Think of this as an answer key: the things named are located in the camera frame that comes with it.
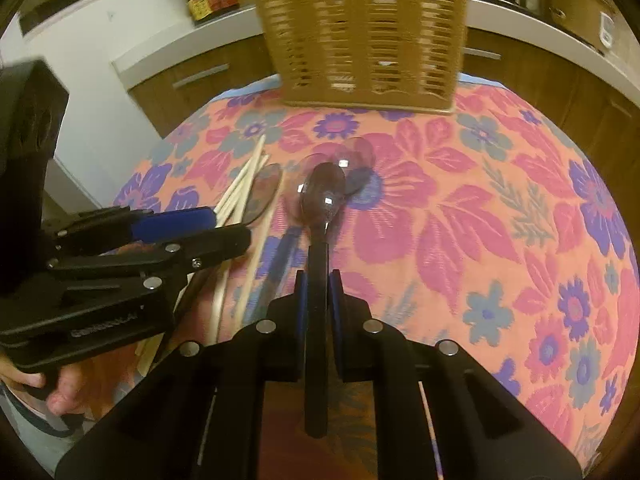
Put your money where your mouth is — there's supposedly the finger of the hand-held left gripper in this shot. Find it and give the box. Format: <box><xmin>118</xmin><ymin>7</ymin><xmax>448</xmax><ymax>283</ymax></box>
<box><xmin>47</xmin><ymin>225</ymin><xmax>252</xmax><ymax>307</ymax></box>
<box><xmin>52</xmin><ymin>206</ymin><xmax>217</xmax><ymax>256</ymax></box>

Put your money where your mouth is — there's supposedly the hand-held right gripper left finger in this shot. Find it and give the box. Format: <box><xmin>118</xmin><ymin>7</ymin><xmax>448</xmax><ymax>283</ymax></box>
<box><xmin>54</xmin><ymin>270</ymin><xmax>308</xmax><ymax>480</ymax></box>

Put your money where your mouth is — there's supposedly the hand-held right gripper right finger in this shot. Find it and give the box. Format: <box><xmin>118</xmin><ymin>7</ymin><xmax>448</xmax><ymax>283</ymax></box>
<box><xmin>327</xmin><ymin>269</ymin><xmax>583</xmax><ymax>480</ymax></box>

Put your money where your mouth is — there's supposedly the tan plastic utensil basket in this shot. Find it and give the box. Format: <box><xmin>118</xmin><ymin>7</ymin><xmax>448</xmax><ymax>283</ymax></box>
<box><xmin>245</xmin><ymin>0</ymin><xmax>473</xmax><ymax>113</ymax></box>

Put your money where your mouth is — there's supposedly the person's left hand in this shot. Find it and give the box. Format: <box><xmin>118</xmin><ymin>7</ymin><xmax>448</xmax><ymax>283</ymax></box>
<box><xmin>0</xmin><ymin>352</ymin><xmax>113</xmax><ymax>417</ymax></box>

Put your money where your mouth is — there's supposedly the floral printed cloth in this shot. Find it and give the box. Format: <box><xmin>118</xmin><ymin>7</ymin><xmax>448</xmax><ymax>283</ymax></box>
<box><xmin>112</xmin><ymin>75</ymin><xmax>636</xmax><ymax>480</ymax></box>

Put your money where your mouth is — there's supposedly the wooden base cabinet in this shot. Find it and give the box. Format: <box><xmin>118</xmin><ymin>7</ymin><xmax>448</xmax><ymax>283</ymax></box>
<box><xmin>127</xmin><ymin>27</ymin><xmax>640</xmax><ymax>161</ymax></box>

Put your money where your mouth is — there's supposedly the white kitchen counter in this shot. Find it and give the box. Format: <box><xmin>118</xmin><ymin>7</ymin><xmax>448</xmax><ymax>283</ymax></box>
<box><xmin>111</xmin><ymin>0</ymin><xmax>640</xmax><ymax>92</ymax></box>

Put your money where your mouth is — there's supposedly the beige rice cooker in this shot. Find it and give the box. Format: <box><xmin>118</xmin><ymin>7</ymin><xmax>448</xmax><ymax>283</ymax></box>
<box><xmin>547</xmin><ymin>0</ymin><xmax>618</xmax><ymax>55</ymax></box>

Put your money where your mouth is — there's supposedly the long metal cabinet handle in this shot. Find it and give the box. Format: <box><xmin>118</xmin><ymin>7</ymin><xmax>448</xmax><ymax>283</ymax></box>
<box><xmin>172</xmin><ymin>64</ymin><xmax>231</xmax><ymax>90</ymax></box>

